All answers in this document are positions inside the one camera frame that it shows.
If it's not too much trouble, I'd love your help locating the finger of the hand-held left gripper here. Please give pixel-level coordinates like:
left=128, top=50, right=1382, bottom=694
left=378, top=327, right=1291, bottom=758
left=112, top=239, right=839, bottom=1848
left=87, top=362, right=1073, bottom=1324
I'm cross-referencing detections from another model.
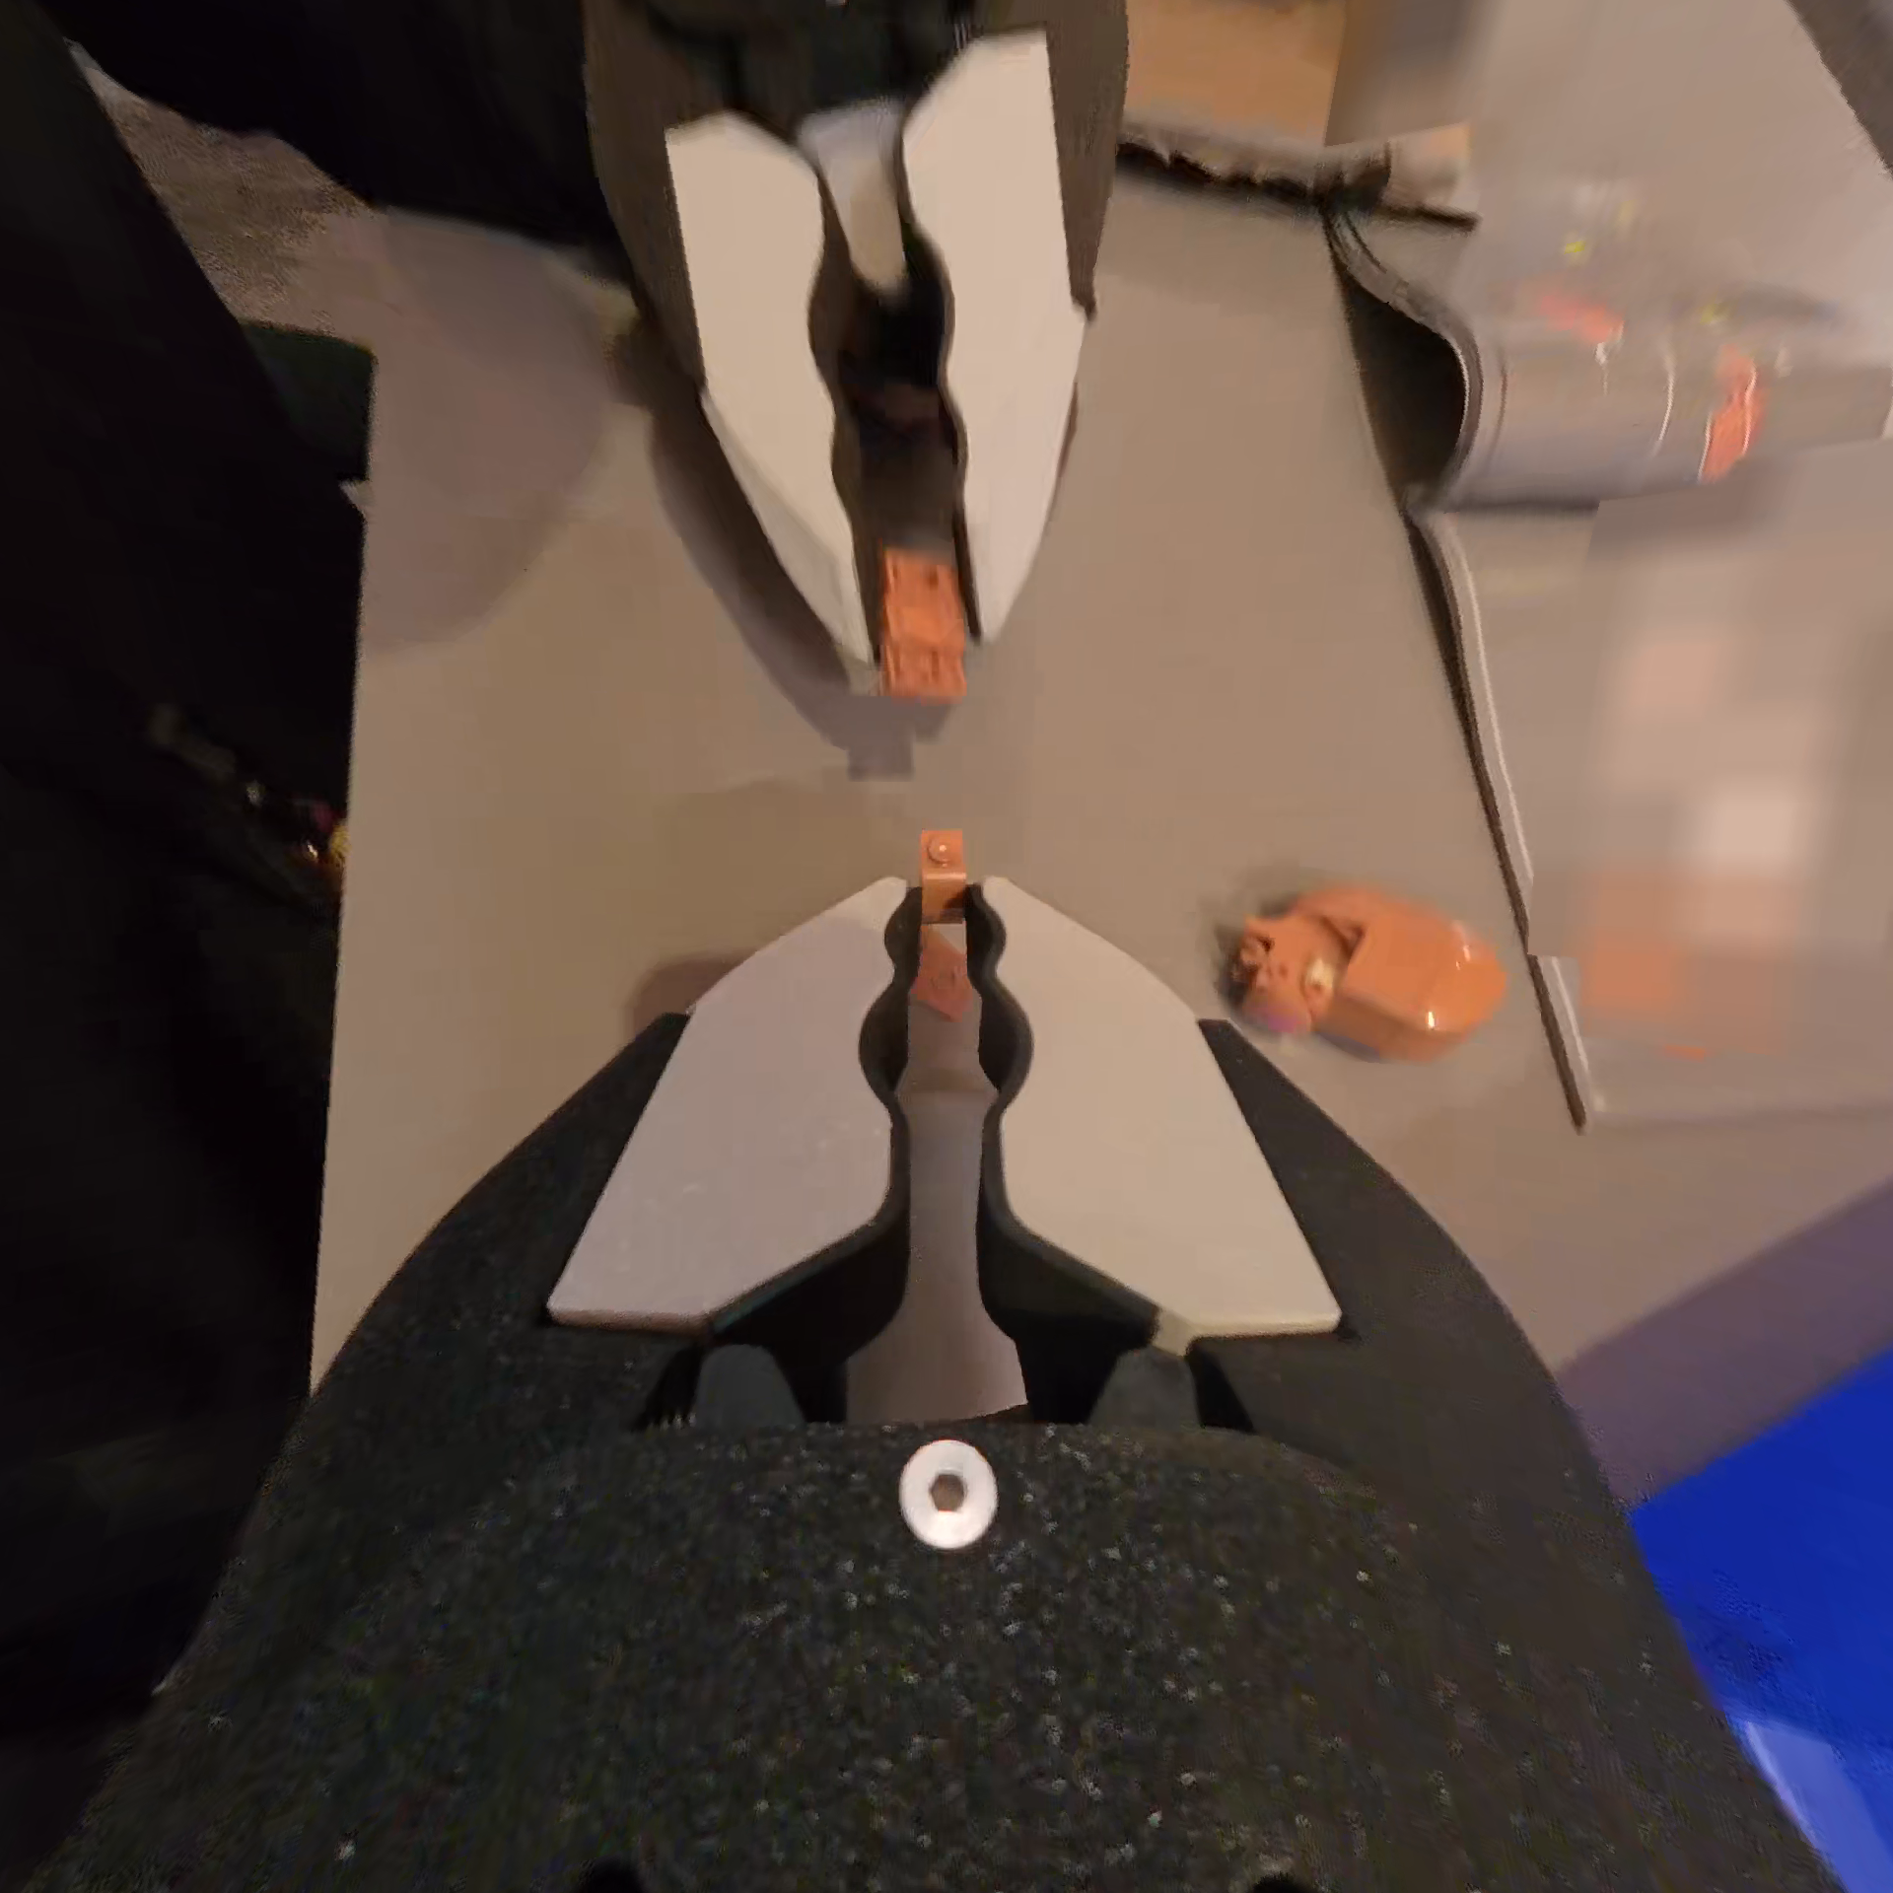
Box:
left=666, top=121, right=882, bottom=667
left=903, top=37, right=1090, bottom=647

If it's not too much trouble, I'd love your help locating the small brown brick piece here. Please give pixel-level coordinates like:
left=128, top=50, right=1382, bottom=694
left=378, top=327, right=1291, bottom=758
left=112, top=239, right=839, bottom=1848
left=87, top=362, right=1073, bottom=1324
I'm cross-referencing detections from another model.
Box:
left=906, top=830, right=979, bottom=1024

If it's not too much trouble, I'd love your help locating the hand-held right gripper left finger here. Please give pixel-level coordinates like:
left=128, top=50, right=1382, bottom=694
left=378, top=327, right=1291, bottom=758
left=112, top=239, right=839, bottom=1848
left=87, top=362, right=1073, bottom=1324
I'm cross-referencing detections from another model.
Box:
left=554, top=879, right=915, bottom=1331

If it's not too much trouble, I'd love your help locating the round brown brick assembly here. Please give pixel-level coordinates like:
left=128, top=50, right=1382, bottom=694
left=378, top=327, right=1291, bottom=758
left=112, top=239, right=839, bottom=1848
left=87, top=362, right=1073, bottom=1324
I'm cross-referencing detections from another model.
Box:
left=1225, top=887, right=1510, bottom=1063

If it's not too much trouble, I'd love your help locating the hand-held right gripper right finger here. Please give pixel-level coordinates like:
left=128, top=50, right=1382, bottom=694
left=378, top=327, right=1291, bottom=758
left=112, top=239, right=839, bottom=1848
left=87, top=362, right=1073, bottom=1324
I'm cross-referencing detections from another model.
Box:
left=973, top=879, right=1340, bottom=1342

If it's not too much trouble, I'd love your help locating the grey desk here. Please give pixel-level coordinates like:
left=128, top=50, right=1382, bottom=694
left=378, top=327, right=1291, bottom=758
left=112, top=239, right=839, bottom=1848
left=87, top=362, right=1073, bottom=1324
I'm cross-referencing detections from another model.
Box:
left=310, top=121, right=1893, bottom=1776

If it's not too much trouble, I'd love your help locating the small brown brick plate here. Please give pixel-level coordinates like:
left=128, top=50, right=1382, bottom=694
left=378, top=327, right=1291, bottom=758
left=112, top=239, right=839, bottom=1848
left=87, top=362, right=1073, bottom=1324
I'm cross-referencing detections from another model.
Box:
left=879, top=548, right=963, bottom=639

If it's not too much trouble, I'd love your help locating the grey instruction booklet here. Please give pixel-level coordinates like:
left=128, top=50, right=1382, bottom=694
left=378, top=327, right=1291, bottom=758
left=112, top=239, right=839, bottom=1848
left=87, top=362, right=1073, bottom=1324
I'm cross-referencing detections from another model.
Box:
left=1322, top=0, right=1893, bottom=1132

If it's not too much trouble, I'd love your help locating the large blue storage bin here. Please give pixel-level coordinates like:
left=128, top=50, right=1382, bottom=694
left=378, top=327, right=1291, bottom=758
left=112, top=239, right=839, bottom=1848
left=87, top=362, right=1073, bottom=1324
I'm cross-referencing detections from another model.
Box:
left=1628, top=1348, right=1893, bottom=1893

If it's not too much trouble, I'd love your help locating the cardboard box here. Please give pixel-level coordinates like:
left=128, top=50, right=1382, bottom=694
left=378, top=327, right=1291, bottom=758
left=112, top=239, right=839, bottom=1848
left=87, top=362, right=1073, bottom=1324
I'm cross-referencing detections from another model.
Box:
left=1125, top=0, right=1480, bottom=224

